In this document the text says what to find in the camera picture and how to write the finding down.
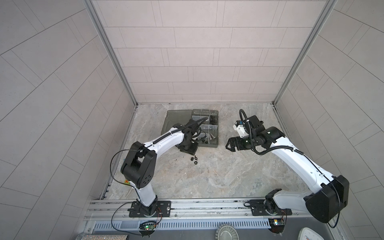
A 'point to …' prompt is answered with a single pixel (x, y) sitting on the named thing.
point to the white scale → (306, 233)
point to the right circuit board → (277, 225)
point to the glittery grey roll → (103, 237)
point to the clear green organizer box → (207, 120)
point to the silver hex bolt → (210, 137)
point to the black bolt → (213, 119)
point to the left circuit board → (147, 227)
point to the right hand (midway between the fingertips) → (232, 146)
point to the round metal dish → (226, 231)
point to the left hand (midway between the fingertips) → (196, 150)
